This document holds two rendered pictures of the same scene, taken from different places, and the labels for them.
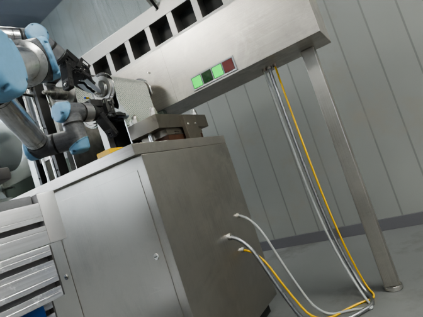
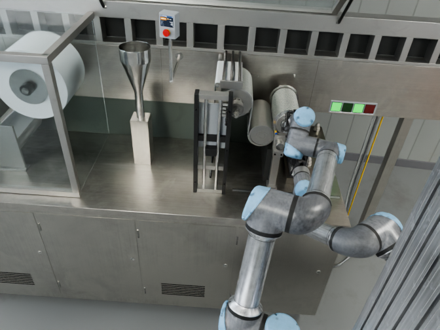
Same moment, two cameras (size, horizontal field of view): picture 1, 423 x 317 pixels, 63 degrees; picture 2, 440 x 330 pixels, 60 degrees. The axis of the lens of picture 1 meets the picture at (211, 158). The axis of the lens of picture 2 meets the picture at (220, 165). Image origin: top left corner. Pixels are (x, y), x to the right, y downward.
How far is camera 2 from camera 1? 2.06 m
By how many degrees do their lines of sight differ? 50
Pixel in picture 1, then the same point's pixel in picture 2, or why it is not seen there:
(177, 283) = (323, 283)
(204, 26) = (371, 69)
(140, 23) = (311, 23)
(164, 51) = (321, 66)
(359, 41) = not seen: hidden behind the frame
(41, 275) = not seen: outside the picture
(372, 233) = (370, 212)
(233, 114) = not seen: hidden behind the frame
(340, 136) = (392, 163)
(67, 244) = (239, 251)
